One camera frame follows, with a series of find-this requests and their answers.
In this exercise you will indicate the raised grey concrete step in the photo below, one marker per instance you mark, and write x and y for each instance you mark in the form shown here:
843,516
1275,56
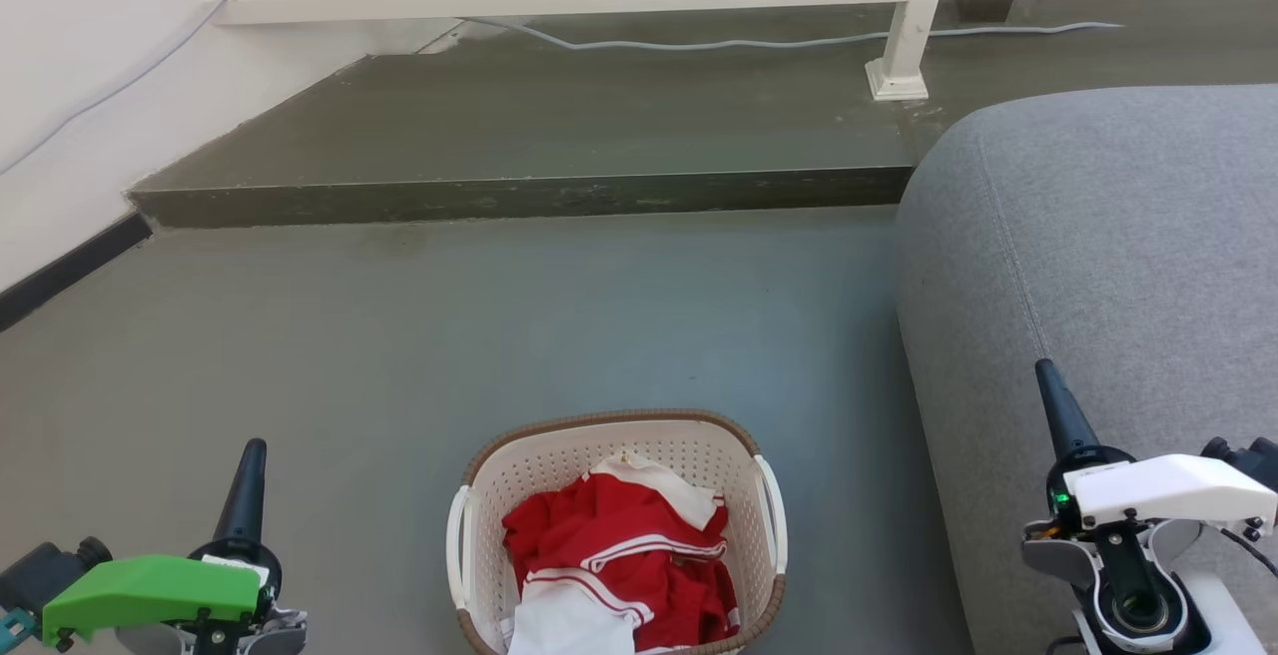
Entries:
559,126

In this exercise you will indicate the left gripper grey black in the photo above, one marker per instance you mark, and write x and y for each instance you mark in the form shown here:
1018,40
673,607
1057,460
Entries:
255,625

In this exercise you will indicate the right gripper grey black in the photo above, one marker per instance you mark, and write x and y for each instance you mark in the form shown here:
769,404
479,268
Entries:
1128,575

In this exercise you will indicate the cream perforated laundry basket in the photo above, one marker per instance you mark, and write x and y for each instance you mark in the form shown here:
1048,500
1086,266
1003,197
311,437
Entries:
559,455

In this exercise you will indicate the green left wrist camera cover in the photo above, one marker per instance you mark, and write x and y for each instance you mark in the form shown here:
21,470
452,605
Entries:
150,590

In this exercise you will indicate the black baseboard strip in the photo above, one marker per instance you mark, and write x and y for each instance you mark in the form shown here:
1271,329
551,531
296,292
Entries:
70,271

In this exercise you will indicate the red and white garment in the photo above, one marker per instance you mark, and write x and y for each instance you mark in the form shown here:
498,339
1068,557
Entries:
569,620

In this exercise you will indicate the grey fabric sofa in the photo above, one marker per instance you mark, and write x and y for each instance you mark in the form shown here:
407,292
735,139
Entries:
1118,256

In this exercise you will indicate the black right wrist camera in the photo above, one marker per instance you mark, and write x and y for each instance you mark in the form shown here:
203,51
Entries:
1248,460

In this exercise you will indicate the white right wrist camera cover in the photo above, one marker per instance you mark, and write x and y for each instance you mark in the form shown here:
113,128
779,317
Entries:
1168,490

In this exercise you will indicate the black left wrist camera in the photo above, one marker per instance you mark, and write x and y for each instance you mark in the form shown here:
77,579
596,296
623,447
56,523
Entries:
50,575

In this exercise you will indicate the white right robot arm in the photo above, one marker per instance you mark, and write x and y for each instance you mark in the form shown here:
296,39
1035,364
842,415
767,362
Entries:
1233,620

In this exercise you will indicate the red garment with white stripes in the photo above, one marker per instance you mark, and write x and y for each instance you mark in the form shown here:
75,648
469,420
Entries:
619,535

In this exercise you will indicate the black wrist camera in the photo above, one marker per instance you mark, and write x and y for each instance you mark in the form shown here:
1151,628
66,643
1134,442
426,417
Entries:
50,575
1248,460

